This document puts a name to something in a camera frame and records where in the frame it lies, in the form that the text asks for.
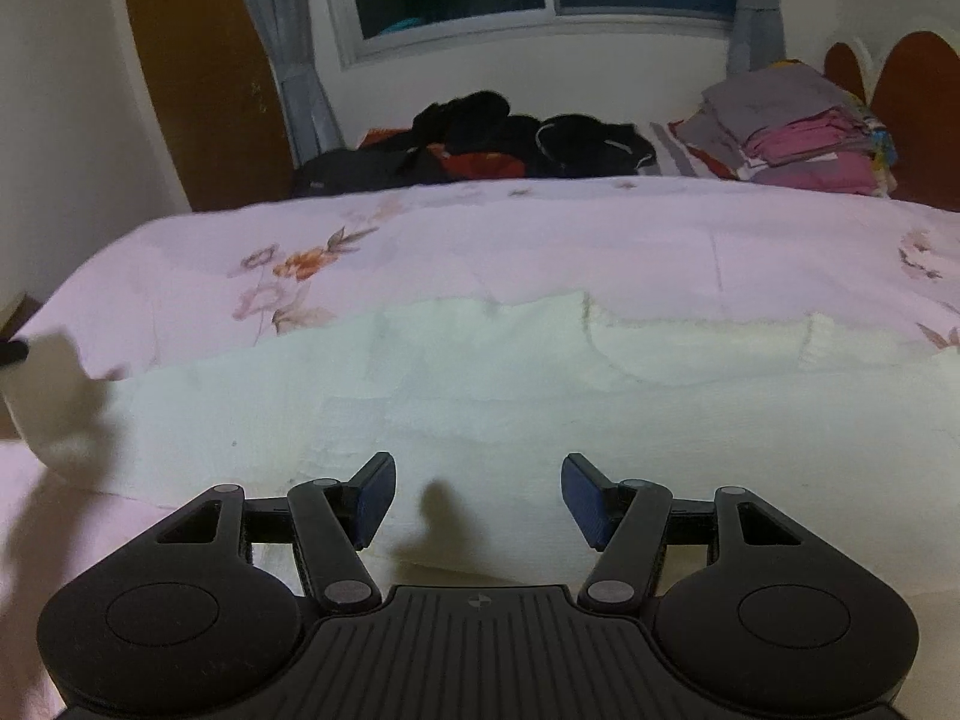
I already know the red heart-shaped headboard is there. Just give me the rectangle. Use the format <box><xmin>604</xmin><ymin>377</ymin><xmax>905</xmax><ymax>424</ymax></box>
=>
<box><xmin>821</xmin><ymin>30</ymin><xmax>960</xmax><ymax>211</ymax></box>

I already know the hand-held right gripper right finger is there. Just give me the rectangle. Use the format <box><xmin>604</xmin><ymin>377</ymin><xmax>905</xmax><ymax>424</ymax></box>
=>
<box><xmin>561</xmin><ymin>453</ymin><xmax>807</xmax><ymax>614</ymax></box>

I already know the black garment with white piping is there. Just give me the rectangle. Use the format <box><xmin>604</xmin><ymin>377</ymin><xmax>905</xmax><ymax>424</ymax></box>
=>
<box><xmin>535</xmin><ymin>114</ymin><xmax>659</xmax><ymax>179</ymax></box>

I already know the pink floral bedsheet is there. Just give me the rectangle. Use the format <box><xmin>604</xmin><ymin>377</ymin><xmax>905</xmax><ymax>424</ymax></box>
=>
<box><xmin>0</xmin><ymin>176</ymin><xmax>960</xmax><ymax>720</ymax></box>

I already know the stack of folded clothes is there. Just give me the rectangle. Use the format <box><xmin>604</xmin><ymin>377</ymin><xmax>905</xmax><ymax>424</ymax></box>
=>
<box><xmin>700</xmin><ymin>62</ymin><xmax>899</xmax><ymax>200</ymax></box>

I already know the striped grey red cloth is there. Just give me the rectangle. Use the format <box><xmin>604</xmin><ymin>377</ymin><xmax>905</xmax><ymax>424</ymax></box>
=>
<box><xmin>649</xmin><ymin>118</ymin><xmax>745</xmax><ymax>182</ymax></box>

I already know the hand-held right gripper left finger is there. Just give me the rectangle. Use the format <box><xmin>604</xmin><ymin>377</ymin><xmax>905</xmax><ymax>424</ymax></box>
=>
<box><xmin>154</xmin><ymin>451</ymin><xmax>397</xmax><ymax>614</ymax></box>

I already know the pile of dark clothes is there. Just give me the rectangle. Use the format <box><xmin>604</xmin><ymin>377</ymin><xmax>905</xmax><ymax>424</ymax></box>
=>
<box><xmin>291</xmin><ymin>90</ymin><xmax>545</xmax><ymax>200</ymax></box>

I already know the white knit garment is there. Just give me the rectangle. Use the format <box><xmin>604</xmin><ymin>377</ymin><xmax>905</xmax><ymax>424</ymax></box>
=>
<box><xmin>0</xmin><ymin>292</ymin><xmax>960</xmax><ymax>593</ymax></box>

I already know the brown wooden wardrobe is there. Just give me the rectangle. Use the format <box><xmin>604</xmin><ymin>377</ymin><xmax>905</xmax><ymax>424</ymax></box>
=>
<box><xmin>118</xmin><ymin>0</ymin><xmax>295</xmax><ymax>215</ymax></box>

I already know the grey curtain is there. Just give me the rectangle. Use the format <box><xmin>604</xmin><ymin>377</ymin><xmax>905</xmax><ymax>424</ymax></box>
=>
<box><xmin>712</xmin><ymin>0</ymin><xmax>790</xmax><ymax>80</ymax></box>
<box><xmin>225</xmin><ymin>0</ymin><xmax>347</xmax><ymax>167</ymax></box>

